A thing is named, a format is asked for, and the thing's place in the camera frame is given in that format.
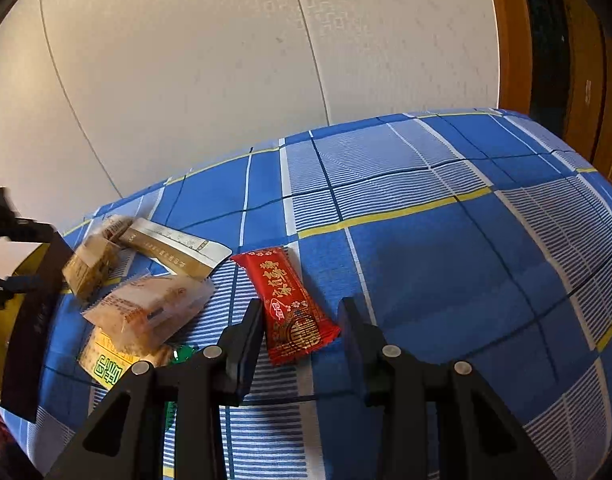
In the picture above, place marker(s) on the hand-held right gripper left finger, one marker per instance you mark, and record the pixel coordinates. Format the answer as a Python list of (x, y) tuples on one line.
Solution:
[(248, 345)]

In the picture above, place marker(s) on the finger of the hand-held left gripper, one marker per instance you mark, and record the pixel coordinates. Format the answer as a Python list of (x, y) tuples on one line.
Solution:
[(26, 232), (1, 290)]

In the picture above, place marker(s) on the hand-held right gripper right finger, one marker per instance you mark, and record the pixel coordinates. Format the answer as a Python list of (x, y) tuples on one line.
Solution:
[(353, 355)]

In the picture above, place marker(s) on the gold tin box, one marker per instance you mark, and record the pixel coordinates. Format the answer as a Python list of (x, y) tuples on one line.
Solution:
[(31, 335)]

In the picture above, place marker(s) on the red snack bar packet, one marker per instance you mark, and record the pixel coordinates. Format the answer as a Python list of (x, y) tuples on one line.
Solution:
[(286, 300)]

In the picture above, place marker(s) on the green candy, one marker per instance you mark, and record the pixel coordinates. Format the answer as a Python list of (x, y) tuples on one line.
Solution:
[(183, 354)]

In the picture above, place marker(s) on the clear brown cake packet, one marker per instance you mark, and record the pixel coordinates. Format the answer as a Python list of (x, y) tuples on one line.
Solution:
[(88, 262)]

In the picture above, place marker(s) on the clear pastry packet red print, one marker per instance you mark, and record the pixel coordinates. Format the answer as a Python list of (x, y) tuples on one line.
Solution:
[(146, 310)]

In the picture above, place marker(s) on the white gold long packet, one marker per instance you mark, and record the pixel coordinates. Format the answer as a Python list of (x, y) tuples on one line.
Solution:
[(181, 250)]

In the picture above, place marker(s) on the yellow snack packet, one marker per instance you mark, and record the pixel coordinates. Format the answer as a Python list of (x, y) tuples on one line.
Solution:
[(103, 365)]

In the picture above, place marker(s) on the blue plaid tablecloth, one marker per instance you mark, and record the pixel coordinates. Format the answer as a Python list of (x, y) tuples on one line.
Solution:
[(436, 260)]

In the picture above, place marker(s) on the wooden door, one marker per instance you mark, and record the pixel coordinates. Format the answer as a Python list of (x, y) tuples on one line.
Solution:
[(596, 110)]

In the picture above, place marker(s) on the wooden door frame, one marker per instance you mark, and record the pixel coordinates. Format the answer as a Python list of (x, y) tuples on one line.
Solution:
[(508, 35)]

